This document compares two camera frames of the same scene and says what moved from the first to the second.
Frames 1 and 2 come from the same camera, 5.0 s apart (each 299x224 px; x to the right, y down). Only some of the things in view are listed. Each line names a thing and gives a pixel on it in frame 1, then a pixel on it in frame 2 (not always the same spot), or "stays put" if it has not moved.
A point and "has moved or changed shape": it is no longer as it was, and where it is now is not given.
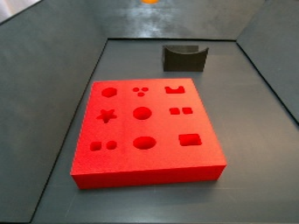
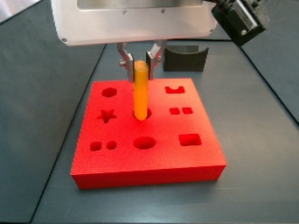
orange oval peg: [150, 1] has moved or changed shape
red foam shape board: [146, 136] stays put
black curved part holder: [183, 58] stays put
